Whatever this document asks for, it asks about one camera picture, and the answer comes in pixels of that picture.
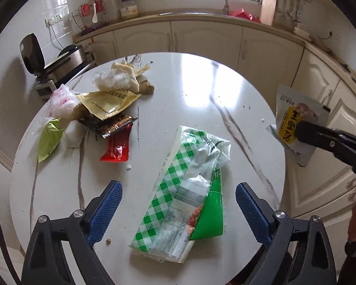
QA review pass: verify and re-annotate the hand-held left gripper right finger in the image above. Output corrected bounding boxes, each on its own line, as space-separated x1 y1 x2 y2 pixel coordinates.
235 182 337 285

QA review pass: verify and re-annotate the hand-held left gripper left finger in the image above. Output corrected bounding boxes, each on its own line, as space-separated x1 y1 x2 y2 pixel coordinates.
21 180 123 285

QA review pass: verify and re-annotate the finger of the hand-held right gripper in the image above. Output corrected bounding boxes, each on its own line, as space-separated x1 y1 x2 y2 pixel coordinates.
295 121 356 180

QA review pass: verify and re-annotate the grey snack packet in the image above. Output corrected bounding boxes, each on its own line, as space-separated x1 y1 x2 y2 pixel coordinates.
266 84 332 167

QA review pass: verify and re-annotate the green checkered plastic bag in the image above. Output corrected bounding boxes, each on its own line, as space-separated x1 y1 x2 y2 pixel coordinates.
130 125 232 264

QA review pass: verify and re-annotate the pink plastic bag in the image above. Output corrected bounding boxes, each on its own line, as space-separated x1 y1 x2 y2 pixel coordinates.
40 84 81 126

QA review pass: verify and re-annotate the cream lined paper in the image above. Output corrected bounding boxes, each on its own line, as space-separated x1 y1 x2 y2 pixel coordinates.
111 61 152 93

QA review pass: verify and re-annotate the red packet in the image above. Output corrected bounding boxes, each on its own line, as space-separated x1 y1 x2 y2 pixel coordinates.
100 124 133 162

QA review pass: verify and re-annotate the white tissue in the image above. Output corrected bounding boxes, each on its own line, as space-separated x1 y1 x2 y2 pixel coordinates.
65 121 87 148

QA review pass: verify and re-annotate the dark brown packet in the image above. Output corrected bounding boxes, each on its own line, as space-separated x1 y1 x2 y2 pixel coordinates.
77 114 139 139

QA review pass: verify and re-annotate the lime green packet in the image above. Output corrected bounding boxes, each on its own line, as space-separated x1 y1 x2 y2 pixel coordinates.
37 119 66 163

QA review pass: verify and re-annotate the stack of white dishes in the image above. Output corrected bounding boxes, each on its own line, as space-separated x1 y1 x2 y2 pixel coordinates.
293 22 313 41

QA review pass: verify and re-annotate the gold yellow packet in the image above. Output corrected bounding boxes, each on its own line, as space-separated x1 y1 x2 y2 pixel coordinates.
76 90 142 122

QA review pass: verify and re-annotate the brown ginger piece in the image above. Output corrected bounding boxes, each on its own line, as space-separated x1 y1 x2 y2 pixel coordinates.
136 78 155 95

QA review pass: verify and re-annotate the white crumpled plastic bag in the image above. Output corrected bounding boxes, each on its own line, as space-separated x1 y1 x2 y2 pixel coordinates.
92 70 130 91

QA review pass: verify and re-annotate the wooden cutting board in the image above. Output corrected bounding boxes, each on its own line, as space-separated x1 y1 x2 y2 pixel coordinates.
260 0 277 26

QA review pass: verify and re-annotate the beige kitchen countertop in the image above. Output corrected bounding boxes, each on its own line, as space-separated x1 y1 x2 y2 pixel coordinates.
72 11 356 87

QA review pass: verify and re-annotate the glass jar yellow lid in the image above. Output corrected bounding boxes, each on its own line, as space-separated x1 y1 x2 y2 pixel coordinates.
120 1 139 20

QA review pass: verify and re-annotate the black cable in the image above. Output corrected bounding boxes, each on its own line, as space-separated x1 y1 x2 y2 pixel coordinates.
0 197 21 285

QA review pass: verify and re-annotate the white power cable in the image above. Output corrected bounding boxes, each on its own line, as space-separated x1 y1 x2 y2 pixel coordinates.
49 24 63 50

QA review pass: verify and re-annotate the wire basket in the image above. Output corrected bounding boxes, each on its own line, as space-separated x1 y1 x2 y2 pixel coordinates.
72 0 109 34

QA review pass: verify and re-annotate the white wall socket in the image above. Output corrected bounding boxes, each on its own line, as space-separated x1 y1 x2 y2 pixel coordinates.
45 14 64 26

